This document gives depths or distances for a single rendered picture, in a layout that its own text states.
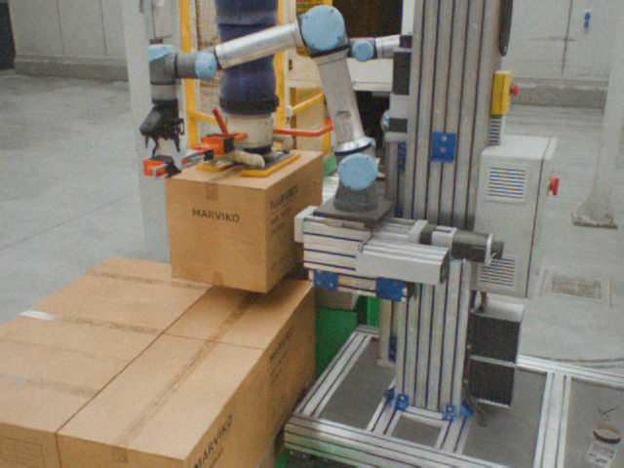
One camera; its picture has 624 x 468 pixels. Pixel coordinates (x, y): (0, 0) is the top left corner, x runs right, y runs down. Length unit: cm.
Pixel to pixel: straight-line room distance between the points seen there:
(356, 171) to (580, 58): 952
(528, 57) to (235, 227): 936
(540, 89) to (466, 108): 912
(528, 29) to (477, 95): 920
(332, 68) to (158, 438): 114
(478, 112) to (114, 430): 144
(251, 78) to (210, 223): 55
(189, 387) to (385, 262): 72
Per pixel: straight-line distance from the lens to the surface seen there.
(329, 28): 191
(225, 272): 247
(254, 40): 209
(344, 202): 214
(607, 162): 553
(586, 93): 1126
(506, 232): 221
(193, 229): 247
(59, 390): 225
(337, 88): 194
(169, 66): 201
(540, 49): 1137
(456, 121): 219
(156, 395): 214
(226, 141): 234
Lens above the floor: 170
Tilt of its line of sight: 20 degrees down
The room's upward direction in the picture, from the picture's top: straight up
